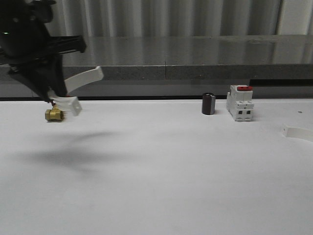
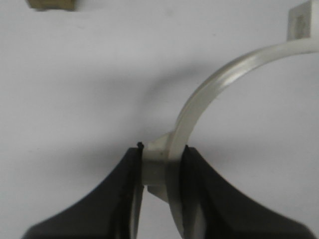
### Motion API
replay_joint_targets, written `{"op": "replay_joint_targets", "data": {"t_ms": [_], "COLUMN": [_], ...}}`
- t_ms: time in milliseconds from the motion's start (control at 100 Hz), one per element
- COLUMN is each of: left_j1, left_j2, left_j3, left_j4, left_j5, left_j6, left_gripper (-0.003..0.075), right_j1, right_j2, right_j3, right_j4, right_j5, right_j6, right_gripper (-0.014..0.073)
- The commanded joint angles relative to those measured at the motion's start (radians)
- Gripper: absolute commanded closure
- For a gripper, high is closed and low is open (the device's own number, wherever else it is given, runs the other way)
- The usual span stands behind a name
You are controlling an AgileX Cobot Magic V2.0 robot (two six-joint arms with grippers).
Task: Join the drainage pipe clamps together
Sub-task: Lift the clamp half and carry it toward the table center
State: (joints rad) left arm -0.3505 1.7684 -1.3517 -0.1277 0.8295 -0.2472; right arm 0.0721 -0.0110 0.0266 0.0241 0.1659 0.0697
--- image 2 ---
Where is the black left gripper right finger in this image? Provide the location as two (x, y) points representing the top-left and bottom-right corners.
(179, 147), (315, 239)

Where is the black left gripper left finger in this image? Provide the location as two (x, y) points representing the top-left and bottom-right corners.
(23, 142), (144, 239)

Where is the white half pipe clamp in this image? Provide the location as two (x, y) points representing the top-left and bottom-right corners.
(142, 0), (319, 236)

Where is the brass valve red handwheel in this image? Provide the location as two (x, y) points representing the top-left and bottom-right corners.
(26, 0), (76, 11)

